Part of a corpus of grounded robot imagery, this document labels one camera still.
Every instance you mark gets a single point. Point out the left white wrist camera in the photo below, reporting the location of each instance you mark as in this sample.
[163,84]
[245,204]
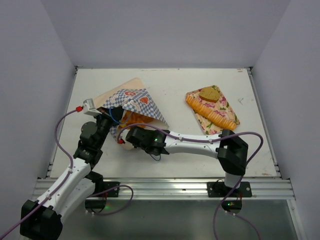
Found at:
[89,107]

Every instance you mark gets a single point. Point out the checkered paper bag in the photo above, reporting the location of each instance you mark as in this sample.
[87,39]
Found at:
[132,96]

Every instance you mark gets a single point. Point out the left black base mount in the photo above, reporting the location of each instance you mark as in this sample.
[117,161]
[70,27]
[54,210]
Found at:
[100,203]

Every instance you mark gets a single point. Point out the aluminium rail frame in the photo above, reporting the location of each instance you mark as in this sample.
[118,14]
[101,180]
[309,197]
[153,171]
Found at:
[196,188]

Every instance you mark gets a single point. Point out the floral tray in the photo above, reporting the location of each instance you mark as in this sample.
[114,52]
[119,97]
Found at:
[221,107]

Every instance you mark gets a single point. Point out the herb bread slice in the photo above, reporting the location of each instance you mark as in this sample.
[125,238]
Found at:
[209,94]

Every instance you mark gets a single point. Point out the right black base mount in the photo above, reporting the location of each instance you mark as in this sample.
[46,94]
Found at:
[233,204]

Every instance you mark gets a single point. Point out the long ridged orange bread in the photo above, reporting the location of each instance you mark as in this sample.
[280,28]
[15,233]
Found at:
[209,114]

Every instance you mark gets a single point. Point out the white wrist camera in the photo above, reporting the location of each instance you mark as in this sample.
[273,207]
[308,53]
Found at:
[121,140]
[89,107]

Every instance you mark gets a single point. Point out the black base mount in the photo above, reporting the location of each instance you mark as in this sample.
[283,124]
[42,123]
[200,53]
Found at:
[233,204]
[100,203]

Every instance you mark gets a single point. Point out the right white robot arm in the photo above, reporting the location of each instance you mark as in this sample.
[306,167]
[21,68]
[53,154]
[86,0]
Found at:
[230,150]

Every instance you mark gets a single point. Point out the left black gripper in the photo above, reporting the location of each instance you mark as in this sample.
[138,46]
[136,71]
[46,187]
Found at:
[114,115]

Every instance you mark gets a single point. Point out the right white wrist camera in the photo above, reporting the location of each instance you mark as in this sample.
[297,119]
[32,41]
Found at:
[121,140]

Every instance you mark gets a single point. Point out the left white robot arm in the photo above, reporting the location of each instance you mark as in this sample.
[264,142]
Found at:
[43,218]

